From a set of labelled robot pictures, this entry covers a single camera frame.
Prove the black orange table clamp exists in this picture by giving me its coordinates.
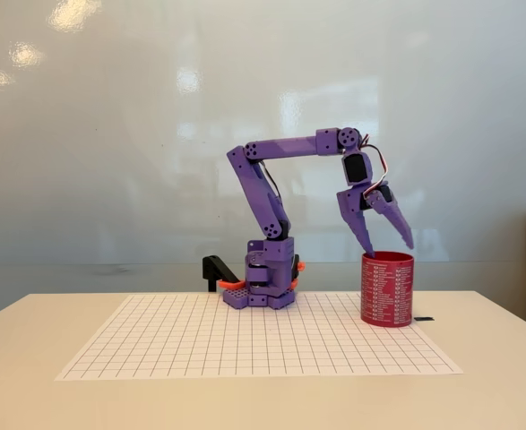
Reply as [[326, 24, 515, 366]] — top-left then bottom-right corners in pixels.
[[289, 254, 307, 289], [201, 254, 246, 293]]

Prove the white grid paper sheet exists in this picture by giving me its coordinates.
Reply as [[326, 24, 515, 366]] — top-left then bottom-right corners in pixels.
[[55, 292, 466, 383]]

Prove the white red servo cable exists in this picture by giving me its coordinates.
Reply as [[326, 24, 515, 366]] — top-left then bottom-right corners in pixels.
[[257, 160, 285, 211], [359, 133, 392, 199]]

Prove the red printed cup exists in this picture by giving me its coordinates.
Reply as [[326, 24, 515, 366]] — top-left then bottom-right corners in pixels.
[[360, 251, 417, 330]]

